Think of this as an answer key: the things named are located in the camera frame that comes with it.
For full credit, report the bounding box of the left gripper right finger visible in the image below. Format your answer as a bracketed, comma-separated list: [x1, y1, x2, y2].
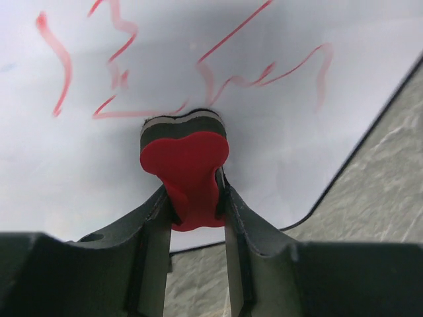
[216, 170, 422, 316]

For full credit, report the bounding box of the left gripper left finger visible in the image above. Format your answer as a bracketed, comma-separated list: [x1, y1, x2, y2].
[1, 188, 172, 316]

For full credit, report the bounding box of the red bone-shaped eraser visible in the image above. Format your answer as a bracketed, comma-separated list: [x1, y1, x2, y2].
[139, 108, 229, 232]

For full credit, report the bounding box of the white whiteboard black frame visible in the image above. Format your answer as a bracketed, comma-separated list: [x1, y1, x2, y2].
[1, 1, 422, 240]

